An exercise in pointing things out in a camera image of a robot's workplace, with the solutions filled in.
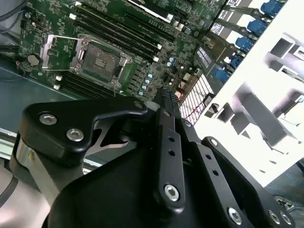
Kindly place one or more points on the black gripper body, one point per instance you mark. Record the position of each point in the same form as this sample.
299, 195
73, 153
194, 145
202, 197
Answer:
107, 202

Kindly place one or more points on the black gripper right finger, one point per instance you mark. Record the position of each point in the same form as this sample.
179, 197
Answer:
213, 171

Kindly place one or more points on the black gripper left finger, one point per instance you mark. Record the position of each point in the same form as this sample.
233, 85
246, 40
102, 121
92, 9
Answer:
59, 133

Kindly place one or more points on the metal socket cover frame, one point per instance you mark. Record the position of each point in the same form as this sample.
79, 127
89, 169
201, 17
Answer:
47, 51

